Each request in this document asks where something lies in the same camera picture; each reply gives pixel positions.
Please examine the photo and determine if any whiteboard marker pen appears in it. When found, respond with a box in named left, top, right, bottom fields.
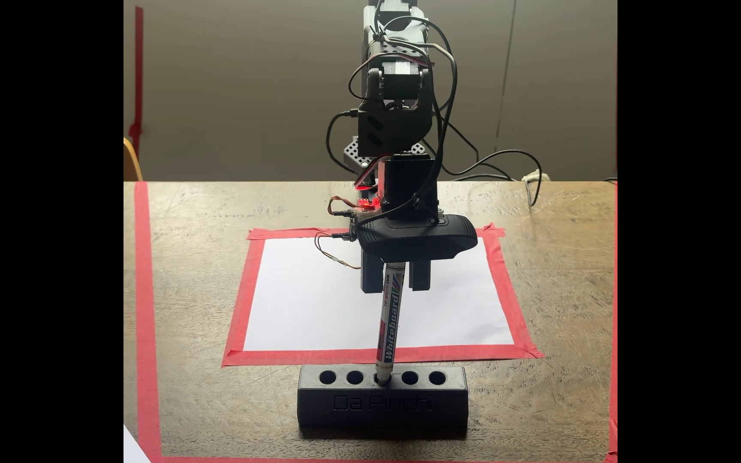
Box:
left=374, top=261, right=407, bottom=386

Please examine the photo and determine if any black pen holder block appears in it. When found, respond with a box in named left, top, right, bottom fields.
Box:
left=297, top=364, right=469, bottom=430

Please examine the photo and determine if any black oval webcam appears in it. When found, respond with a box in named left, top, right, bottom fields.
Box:
left=354, top=213, right=479, bottom=264

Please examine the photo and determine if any white paper sheet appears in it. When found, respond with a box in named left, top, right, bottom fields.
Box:
left=243, top=237, right=515, bottom=352

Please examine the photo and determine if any red tape strip on paper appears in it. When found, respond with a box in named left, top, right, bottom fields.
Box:
left=222, top=343, right=544, bottom=368
left=222, top=230, right=268, bottom=367
left=480, top=224, right=544, bottom=360
left=246, top=222, right=506, bottom=241

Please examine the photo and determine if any long red table tape strip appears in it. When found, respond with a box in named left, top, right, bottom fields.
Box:
left=134, top=182, right=164, bottom=461
left=151, top=454, right=611, bottom=463
left=605, top=183, right=618, bottom=463

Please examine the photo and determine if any wooden chair back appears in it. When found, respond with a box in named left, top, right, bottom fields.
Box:
left=123, top=135, right=145, bottom=182

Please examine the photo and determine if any white paper corner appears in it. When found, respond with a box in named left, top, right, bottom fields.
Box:
left=123, top=422, right=153, bottom=463

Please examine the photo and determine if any orange wire bundle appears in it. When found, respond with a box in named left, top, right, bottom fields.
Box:
left=314, top=195, right=363, bottom=270

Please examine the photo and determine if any thin black cable on table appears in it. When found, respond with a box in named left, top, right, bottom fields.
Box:
left=454, top=171, right=514, bottom=183

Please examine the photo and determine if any long black webcam cable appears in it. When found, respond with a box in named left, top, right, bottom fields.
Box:
left=434, top=116, right=544, bottom=208

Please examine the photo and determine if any red strip on wall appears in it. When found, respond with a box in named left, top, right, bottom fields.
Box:
left=129, top=6, right=145, bottom=159

